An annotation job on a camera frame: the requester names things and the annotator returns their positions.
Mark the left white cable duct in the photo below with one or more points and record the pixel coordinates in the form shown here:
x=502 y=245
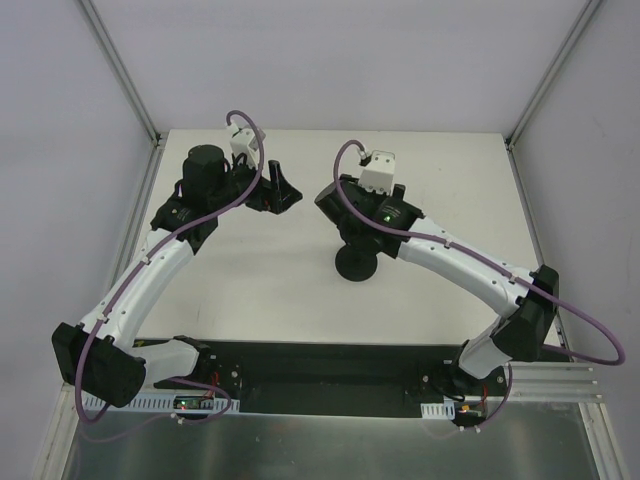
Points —
x=164 y=403

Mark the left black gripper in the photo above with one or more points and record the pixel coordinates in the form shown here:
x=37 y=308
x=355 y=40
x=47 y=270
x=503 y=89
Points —
x=265 y=195

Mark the left aluminium frame post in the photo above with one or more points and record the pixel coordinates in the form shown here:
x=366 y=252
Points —
x=109 y=50

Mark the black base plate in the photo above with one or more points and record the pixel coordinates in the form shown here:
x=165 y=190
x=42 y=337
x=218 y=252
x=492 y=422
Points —
x=351 y=380

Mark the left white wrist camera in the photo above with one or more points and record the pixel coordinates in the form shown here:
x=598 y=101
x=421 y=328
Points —
x=244 y=145

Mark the aluminium rail right side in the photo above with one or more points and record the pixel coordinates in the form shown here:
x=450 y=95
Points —
x=554 y=382

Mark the black phone stand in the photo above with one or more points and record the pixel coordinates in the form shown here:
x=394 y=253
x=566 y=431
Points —
x=353 y=265

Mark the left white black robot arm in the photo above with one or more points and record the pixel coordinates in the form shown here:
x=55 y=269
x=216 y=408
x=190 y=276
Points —
x=98 y=356

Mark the right white cable duct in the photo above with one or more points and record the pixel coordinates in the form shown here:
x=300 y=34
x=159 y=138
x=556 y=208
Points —
x=438 y=411

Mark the white cable duct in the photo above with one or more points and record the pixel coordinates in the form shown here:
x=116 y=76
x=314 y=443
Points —
x=438 y=411
x=164 y=403

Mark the aluminium frame post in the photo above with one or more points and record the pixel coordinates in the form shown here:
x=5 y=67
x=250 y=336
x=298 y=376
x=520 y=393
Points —
x=109 y=50
x=577 y=30

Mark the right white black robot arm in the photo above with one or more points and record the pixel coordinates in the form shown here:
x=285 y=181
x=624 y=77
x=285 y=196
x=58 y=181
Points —
x=370 y=224

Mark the right aluminium frame post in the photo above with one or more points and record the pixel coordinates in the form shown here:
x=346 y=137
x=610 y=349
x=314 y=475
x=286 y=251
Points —
x=577 y=30

